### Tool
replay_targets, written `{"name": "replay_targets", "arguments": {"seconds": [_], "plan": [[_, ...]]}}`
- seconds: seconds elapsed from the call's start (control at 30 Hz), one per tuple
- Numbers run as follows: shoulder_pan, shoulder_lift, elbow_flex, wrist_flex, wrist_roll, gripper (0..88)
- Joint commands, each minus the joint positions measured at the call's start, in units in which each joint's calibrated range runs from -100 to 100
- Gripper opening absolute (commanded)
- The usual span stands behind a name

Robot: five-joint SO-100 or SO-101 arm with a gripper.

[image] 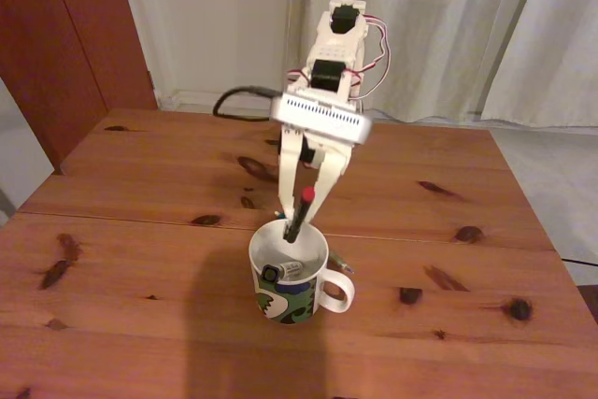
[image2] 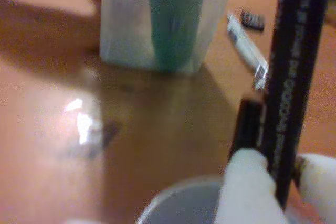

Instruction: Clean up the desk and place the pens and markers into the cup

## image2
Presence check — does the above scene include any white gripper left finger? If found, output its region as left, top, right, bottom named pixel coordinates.
left=215, top=148, right=289, bottom=224

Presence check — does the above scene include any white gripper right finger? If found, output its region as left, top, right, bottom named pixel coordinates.
left=297, top=153, right=336, bottom=224

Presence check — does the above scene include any white mug green blue pattern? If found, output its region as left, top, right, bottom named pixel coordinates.
left=135, top=175, right=224, bottom=224

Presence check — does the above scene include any black pen red tip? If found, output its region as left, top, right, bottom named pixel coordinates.
left=262, top=0, right=332, bottom=209

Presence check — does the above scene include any white tube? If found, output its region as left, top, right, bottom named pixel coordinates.
left=227, top=13, right=270, bottom=90

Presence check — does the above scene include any small black object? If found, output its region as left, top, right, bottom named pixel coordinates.
left=241, top=10, right=266, bottom=31

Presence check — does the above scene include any white teal carton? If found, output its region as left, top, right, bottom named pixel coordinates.
left=99, top=0, right=237, bottom=74

